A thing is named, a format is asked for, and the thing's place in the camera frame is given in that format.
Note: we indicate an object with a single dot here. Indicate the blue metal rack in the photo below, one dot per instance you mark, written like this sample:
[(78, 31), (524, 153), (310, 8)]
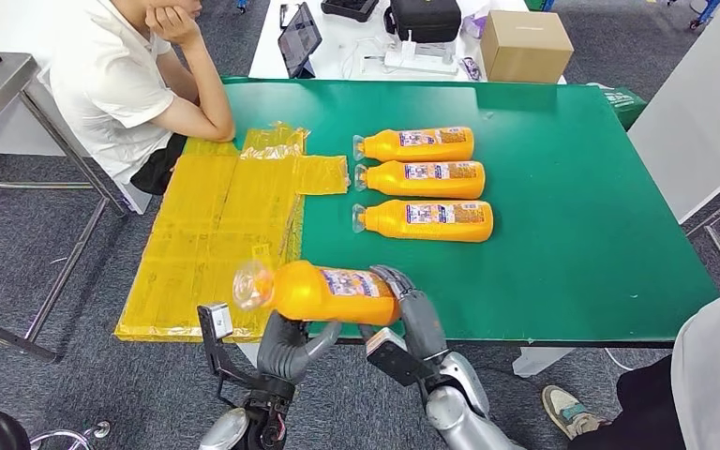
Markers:
[(708, 9)]

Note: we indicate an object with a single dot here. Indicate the small yellow plastic bag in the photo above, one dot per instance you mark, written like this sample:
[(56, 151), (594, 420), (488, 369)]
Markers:
[(323, 175)]

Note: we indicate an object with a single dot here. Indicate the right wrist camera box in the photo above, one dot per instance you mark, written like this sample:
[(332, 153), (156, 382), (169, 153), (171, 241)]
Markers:
[(397, 360)]

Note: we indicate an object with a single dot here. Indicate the brown cardboard box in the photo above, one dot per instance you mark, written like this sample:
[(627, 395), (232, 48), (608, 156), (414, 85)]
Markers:
[(524, 49)]

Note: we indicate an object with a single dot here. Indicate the black plastic tray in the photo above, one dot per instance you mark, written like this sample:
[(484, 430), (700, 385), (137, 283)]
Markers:
[(350, 7)]

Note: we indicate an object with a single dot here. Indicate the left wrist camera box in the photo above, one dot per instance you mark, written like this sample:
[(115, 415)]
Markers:
[(222, 320)]

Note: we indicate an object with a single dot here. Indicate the crumpled yellow plastic bag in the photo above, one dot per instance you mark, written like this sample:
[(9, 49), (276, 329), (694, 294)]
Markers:
[(273, 141)]

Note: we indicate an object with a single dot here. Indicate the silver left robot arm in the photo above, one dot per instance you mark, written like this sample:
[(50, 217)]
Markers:
[(223, 432)]

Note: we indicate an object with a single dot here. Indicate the small purple packet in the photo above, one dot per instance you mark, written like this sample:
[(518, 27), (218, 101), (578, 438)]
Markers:
[(470, 68)]

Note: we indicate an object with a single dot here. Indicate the white table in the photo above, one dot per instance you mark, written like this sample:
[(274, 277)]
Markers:
[(335, 31)]

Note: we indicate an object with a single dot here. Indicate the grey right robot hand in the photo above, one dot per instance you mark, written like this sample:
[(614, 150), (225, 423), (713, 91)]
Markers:
[(425, 323)]

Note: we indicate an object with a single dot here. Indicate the purple tissue pack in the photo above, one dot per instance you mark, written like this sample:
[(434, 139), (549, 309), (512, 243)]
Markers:
[(475, 25)]

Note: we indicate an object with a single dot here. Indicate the grey metal table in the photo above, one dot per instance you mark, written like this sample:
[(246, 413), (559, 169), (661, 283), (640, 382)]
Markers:
[(0, 105)]

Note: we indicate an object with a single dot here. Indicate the orange detergent bottle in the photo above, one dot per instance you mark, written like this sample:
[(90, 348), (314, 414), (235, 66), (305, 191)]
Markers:
[(425, 181), (419, 146), (310, 295), (428, 222)]

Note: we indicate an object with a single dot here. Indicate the chrome curved bar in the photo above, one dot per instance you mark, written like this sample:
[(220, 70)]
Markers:
[(96, 430)]

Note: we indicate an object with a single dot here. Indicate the person's right hand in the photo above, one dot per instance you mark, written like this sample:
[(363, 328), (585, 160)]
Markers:
[(174, 25)]

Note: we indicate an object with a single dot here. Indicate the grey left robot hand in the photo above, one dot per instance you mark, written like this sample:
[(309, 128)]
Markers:
[(285, 351)]

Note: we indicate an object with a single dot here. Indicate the large yellow wrapped flat sheet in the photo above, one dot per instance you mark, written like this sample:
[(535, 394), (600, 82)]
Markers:
[(211, 248)]

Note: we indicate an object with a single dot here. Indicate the black tablet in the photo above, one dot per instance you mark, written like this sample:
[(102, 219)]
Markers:
[(298, 37)]

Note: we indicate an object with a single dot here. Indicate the green bag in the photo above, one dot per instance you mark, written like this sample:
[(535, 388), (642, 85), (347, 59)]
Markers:
[(624, 102)]

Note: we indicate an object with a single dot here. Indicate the black carrying case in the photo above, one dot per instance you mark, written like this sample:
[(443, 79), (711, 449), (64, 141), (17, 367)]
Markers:
[(425, 18)]

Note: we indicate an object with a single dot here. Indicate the white table leg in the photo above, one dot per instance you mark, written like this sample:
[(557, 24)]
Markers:
[(247, 353), (537, 361)]

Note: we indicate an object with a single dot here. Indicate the white stool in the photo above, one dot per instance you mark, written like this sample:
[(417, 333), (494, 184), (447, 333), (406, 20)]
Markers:
[(139, 204)]

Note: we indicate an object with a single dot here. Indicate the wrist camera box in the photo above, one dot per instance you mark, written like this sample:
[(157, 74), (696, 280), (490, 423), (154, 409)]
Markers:
[(397, 360), (222, 320)]

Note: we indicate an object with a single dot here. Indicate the person's right forearm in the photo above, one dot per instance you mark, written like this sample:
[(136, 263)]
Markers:
[(208, 93)]

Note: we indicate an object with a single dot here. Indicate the white power strip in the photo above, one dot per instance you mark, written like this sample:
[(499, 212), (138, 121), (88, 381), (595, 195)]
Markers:
[(416, 62)]

